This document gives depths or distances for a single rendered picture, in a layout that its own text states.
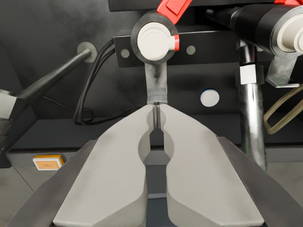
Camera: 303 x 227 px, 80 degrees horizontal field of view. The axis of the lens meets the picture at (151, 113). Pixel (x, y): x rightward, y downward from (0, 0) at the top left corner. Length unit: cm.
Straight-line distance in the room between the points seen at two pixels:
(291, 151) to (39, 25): 52
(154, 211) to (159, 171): 15
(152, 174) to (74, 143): 43
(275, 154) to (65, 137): 42
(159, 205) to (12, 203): 234
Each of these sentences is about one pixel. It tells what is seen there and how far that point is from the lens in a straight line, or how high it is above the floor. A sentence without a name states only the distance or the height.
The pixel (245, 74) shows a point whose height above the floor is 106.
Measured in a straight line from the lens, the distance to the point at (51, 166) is 42.
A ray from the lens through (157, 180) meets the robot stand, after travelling 75.
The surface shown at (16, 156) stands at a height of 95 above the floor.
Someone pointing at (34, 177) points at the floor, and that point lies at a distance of 231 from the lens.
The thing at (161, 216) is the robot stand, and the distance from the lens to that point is 71.
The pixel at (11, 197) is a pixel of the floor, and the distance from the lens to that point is 278.
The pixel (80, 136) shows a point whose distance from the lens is 42.
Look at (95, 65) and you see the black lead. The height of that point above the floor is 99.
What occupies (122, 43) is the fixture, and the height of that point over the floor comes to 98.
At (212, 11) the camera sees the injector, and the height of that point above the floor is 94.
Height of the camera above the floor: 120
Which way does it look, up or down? 58 degrees down
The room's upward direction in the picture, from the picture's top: 177 degrees counter-clockwise
